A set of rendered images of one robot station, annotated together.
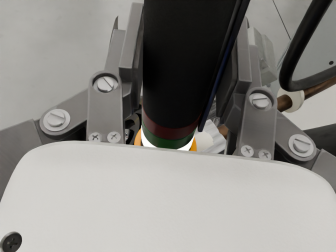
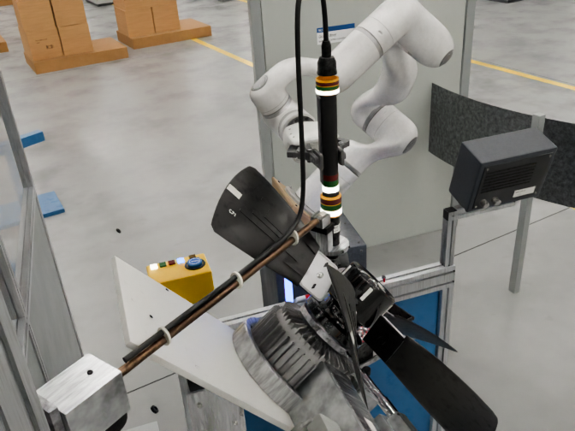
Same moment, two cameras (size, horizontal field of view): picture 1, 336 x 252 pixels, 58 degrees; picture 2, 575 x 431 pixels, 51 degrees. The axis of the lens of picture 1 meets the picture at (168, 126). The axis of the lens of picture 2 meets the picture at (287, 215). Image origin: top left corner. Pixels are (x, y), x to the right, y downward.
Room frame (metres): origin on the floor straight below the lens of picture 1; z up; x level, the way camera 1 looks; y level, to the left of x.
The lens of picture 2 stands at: (1.14, -0.35, 1.95)
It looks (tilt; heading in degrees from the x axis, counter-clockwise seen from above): 29 degrees down; 166
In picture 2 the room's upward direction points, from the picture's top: 4 degrees counter-clockwise
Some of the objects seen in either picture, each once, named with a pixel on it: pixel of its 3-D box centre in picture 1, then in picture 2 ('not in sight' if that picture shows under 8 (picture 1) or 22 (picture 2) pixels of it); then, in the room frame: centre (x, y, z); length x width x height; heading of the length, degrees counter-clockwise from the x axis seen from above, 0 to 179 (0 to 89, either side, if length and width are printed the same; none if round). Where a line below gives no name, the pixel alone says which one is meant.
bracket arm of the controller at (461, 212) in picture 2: not in sight; (479, 207); (-0.30, 0.61, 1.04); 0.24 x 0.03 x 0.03; 93
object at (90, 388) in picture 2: not in sight; (80, 404); (0.49, -0.49, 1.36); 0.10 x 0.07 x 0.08; 128
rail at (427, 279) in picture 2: not in sight; (320, 307); (-0.27, 0.08, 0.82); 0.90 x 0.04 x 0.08; 93
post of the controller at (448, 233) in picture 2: not in sight; (448, 237); (-0.29, 0.51, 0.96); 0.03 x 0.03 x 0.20; 3
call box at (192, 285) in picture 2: not in sight; (180, 284); (-0.24, -0.32, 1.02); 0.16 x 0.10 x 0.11; 93
